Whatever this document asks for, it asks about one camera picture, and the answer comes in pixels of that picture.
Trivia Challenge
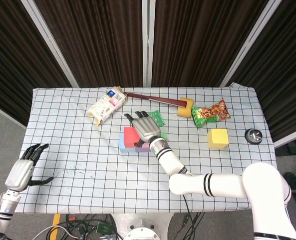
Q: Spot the black round knob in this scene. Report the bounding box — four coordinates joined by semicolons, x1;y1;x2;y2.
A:
244;128;263;145

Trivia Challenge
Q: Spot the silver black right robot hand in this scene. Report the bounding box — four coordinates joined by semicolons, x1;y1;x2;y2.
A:
124;110;163;148

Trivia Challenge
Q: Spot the white partition frame post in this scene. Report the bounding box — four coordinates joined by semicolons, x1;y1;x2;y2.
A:
20;0;80;88
219;0;283;88
141;0;155;88

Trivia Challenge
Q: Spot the dark brown partition panel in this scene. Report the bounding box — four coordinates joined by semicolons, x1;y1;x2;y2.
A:
229;0;296;143
34;0;144;88
0;0;72;127
151;0;270;88

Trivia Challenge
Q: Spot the white printed snack pack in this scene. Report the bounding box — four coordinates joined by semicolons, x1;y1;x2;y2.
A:
86;86;128;127

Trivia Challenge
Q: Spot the green tea sachet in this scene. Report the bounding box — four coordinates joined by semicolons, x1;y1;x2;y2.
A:
147;109;165;128

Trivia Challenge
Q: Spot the white black grid tablecloth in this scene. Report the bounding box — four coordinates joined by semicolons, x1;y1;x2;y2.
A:
12;82;288;215

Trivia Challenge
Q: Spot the light blue foam cube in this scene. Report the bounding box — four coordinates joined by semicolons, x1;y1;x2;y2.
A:
119;132;136;154

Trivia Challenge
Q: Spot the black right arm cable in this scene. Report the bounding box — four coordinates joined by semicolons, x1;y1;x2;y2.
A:
182;194;198;236

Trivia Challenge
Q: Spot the green circuit board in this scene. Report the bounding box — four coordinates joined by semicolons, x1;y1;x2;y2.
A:
96;222;113;235

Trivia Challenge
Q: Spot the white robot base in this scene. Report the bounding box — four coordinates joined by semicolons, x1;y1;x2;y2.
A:
111;213;175;240

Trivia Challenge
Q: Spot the green orange snack bag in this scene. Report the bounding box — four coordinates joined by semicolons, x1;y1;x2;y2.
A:
191;98;231;129

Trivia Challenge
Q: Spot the yellow sponge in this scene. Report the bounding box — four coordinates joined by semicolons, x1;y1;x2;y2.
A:
177;97;194;118

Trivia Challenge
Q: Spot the dark red book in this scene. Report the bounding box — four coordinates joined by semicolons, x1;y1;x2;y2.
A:
124;91;186;109

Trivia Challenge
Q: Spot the red foam cube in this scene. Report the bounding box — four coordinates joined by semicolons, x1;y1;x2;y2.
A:
123;126;141;148

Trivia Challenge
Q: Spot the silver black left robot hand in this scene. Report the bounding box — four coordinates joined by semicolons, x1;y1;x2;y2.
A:
4;143;55;193

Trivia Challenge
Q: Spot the black floor cable bundle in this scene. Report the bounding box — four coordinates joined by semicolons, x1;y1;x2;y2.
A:
62;213;118;240
177;212;213;240

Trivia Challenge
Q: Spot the yellow foam cube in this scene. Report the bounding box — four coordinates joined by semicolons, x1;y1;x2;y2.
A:
207;128;230;150

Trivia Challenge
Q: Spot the white floor cable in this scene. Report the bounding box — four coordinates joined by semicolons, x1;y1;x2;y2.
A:
34;224;80;240

